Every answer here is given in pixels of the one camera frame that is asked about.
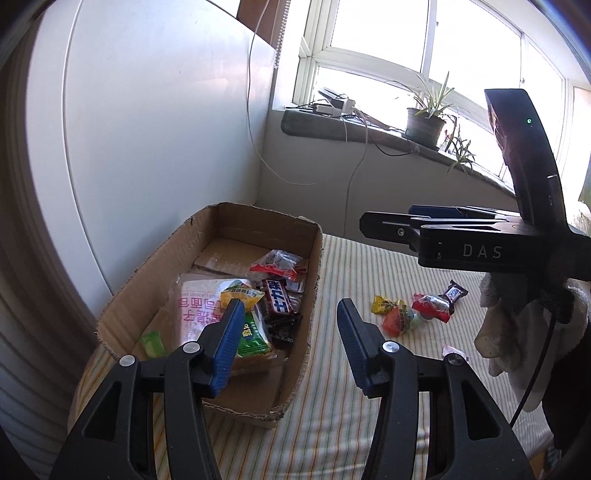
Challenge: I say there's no right white gloved hand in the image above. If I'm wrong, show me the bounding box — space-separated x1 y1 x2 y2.
474 273 590 412

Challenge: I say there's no light green candy in box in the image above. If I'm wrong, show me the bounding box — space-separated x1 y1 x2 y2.
140 331 168 359

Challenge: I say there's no red clear snack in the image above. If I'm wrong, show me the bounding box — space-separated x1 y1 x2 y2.
412 294 452 323
249 249 308 281

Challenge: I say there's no Snickers bar in box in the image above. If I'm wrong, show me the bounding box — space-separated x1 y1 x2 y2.
263 279 291 315

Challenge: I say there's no white cable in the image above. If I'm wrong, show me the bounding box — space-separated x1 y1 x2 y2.
244 0 352 187

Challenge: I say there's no green jelly candy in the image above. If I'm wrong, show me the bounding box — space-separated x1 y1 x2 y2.
382 302 418 338

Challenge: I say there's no yellow candy wrapper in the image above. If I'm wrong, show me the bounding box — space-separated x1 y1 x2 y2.
370 295 401 315

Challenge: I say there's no red clear snack in box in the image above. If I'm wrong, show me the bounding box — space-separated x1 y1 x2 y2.
249 249 308 281

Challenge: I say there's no potted spider plant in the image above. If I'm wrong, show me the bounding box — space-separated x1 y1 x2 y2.
403 73 456 149

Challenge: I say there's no small hanging plant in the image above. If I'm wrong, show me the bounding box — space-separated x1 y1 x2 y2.
443 115 475 175

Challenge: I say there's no small Snickers bar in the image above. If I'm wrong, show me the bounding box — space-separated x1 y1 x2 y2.
442 280 469 314

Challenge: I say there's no white cabinet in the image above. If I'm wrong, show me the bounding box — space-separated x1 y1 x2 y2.
25 1 274 319

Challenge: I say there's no pink bread package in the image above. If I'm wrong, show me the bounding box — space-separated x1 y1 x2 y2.
169 273 253 349

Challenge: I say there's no green snack packet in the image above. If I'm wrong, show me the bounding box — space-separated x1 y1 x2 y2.
236 311 271 358

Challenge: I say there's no grey cable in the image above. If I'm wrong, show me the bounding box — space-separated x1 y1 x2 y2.
344 110 417 239

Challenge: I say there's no yellow jelly cup snack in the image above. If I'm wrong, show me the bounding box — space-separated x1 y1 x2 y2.
221 280 264 312

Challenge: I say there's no white power strip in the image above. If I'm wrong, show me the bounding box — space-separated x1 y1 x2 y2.
311 98 356 118

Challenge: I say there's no striped table cloth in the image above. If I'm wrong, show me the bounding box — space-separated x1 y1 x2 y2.
68 232 555 480

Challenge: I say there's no brown cardboard box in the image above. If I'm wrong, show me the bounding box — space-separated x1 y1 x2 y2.
97 203 322 429

